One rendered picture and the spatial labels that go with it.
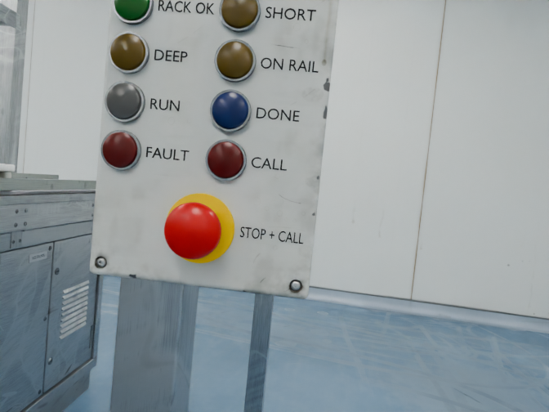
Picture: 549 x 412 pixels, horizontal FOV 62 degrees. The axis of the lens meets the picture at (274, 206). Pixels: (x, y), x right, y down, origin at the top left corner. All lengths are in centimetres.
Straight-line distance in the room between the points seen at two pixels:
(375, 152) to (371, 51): 80
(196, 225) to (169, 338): 15
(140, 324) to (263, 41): 26
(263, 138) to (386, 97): 349
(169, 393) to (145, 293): 9
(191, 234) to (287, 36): 16
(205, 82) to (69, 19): 441
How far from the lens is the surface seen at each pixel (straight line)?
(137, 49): 36
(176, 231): 32
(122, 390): 47
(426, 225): 379
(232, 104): 33
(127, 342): 45
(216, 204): 34
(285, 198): 33
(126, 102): 36
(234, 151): 33
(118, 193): 36
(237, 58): 34
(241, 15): 35
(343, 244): 376
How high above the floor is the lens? 93
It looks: 3 degrees down
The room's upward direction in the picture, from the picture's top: 6 degrees clockwise
